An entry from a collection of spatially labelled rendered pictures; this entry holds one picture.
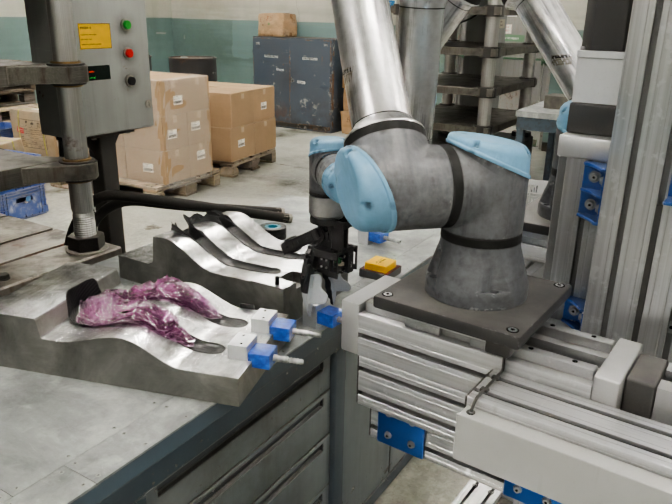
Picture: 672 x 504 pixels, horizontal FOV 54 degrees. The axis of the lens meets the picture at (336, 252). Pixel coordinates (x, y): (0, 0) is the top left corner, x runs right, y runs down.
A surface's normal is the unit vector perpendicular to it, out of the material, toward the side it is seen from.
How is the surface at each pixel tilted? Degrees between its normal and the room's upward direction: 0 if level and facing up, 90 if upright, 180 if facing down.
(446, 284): 73
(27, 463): 0
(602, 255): 90
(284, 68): 90
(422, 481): 0
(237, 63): 90
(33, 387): 0
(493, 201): 95
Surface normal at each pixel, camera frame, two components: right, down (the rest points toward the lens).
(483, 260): -0.14, 0.04
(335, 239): -0.59, 0.26
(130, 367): -0.25, 0.32
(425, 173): 0.22, -0.24
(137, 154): -0.46, 0.44
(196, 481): 0.84, 0.19
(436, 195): 0.25, 0.28
